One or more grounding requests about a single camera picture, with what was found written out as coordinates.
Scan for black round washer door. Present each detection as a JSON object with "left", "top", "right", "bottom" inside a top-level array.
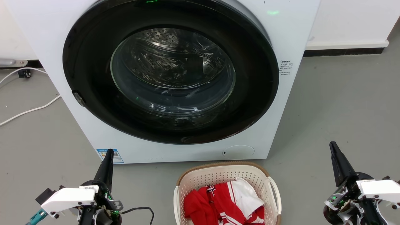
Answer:
[{"left": 62, "top": 0, "right": 280, "bottom": 145}]

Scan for beige perforated laundry basket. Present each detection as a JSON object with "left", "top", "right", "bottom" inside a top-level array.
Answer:
[{"left": 173, "top": 161, "right": 282, "bottom": 225}]

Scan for round white filter cover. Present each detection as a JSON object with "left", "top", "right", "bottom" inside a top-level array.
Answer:
[{"left": 222, "top": 145, "right": 255, "bottom": 160}]

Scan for red garment with white stripes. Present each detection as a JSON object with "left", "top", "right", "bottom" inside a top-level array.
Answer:
[{"left": 183, "top": 182, "right": 265, "bottom": 225}]

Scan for white front-load washing machine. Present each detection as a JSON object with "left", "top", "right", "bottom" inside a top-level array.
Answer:
[{"left": 6, "top": 0, "right": 321, "bottom": 165}]

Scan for blue energy label sticker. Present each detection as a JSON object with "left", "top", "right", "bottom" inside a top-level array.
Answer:
[{"left": 97, "top": 148, "right": 124, "bottom": 164}]

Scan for thick white floor cable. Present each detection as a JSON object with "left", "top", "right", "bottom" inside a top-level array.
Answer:
[{"left": 0, "top": 94, "right": 62, "bottom": 127}]

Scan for thin black left gripper cable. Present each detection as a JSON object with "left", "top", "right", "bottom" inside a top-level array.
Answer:
[{"left": 121, "top": 207, "right": 155, "bottom": 225}]

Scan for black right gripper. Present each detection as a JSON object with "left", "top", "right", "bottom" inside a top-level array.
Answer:
[{"left": 323, "top": 141, "right": 375, "bottom": 225}]

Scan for grey washer door latch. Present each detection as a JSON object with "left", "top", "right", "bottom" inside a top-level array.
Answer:
[{"left": 72, "top": 91, "right": 86, "bottom": 107}]

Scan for small printed text sticker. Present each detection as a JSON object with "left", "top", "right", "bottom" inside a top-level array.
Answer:
[{"left": 279, "top": 60, "right": 294, "bottom": 76}]

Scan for thin white floor cable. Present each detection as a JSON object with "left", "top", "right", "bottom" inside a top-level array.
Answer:
[{"left": 0, "top": 67, "right": 48, "bottom": 85}]

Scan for black wall baseboard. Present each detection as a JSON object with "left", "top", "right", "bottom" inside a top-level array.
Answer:
[{"left": 303, "top": 47, "right": 385, "bottom": 58}]

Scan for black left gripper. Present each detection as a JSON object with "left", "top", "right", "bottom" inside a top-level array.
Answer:
[{"left": 80, "top": 149, "right": 124, "bottom": 225}]

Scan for grey metal bracket bar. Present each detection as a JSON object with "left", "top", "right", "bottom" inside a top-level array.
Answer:
[{"left": 0, "top": 58, "right": 28, "bottom": 67}]

